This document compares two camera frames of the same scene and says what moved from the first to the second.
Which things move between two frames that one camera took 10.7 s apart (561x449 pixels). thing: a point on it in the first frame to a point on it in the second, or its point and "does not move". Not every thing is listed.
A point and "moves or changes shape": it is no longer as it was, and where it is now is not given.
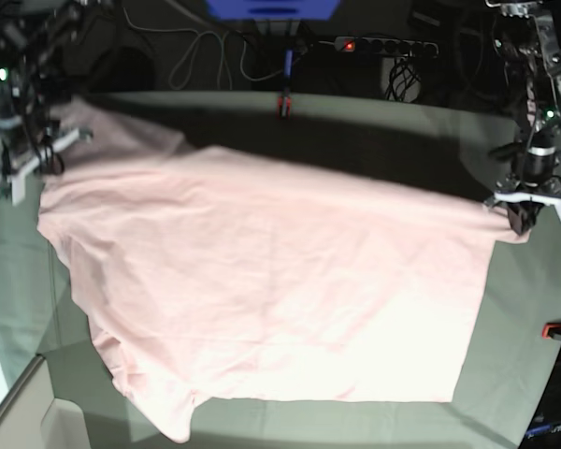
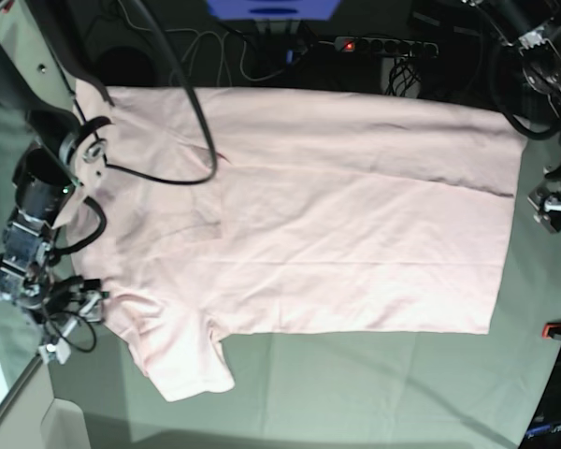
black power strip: x=385 y=46 does not move
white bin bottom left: x=34 y=418 does not move
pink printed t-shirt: x=208 y=272 moves or changes shape
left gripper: x=42 y=152 to x=68 y=302
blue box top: x=272 y=9 does not move
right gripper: x=524 y=201 to x=553 y=206
